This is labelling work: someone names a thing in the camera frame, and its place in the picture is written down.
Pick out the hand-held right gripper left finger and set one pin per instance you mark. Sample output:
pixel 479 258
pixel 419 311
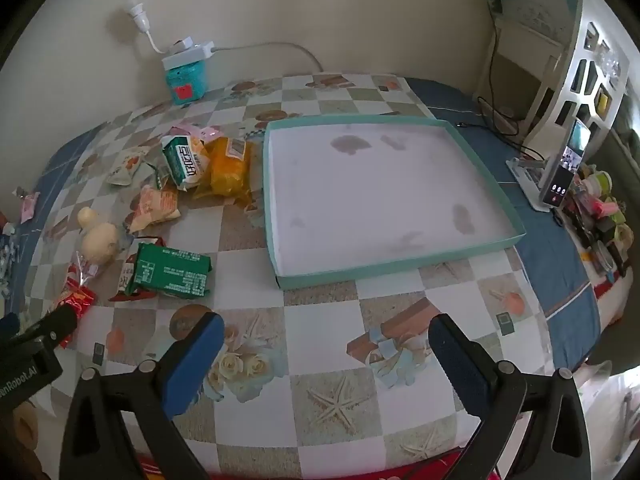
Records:
pixel 200 360

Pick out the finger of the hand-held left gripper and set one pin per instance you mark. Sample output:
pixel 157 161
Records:
pixel 52 325

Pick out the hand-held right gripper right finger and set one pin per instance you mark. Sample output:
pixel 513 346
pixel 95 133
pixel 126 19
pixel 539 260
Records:
pixel 460 365

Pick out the small red snack packet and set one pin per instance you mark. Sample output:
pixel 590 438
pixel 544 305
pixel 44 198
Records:
pixel 77 302

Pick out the clear red snack wrapper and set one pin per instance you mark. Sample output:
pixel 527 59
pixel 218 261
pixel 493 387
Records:
pixel 85 270

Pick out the large red snack packet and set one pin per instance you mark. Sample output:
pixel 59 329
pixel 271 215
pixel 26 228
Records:
pixel 127 274

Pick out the dark green snack packet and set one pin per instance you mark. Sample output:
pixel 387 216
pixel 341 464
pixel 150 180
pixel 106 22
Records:
pixel 170 272

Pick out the cream pastry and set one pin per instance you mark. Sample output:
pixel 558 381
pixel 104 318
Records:
pixel 100 244
pixel 87 217

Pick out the orange and white snack packet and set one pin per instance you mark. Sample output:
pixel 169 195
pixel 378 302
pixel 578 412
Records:
pixel 157 207

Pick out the white packet with orange print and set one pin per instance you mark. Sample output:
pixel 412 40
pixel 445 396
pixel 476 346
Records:
pixel 127 166

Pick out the teal cardboard tray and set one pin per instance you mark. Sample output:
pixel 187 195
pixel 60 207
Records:
pixel 375 200

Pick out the yellow snack packet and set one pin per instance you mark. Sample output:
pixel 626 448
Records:
pixel 227 170

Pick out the green and white snack packet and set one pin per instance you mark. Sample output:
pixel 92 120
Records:
pixel 185 162

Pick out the pink snack packet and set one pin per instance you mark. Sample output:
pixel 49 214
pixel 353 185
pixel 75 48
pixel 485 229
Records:
pixel 200 132

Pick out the blue and white wrappers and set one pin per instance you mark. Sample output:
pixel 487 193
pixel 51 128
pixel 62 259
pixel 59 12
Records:
pixel 6 255

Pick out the small pink candy packet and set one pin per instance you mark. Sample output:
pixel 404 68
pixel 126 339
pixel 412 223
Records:
pixel 29 207

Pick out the white phone stand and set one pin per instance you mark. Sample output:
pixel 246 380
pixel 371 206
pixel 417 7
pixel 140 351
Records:
pixel 525 175

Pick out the white stand with clutter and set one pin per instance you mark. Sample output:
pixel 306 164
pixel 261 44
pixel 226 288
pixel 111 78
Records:
pixel 600 210

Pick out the smartphone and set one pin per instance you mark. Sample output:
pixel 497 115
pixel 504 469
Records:
pixel 567 165

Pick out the teal box with red label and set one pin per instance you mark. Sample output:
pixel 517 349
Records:
pixel 185 80

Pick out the white power strip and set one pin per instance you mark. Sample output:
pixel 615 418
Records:
pixel 192 52

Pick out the white wooden shelf unit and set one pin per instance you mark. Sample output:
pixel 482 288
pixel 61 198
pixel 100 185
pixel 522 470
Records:
pixel 575 55

